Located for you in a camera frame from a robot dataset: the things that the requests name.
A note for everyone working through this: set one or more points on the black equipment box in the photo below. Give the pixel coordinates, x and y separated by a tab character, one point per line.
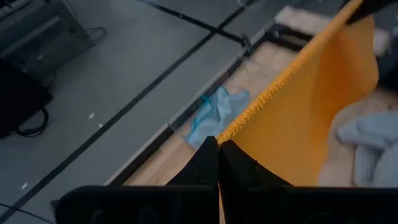
18	93

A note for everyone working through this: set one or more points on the black floor tape strip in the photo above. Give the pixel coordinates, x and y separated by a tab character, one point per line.
124	108
186	19

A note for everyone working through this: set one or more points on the grey equipment case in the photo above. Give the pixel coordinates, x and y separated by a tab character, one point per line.
40	37

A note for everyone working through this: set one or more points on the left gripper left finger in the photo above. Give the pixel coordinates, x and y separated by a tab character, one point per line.
155	205

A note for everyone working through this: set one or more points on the grey microfiber towel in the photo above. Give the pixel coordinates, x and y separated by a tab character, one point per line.
373	149

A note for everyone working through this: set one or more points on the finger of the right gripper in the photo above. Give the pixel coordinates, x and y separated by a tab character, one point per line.
370	9

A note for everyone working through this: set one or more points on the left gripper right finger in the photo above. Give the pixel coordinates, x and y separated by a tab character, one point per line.
280	205

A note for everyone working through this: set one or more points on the orange microfiber towel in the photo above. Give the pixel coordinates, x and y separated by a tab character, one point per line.
295	124

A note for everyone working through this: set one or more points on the blue microfiber towel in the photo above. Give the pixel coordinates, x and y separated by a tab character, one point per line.
217	115

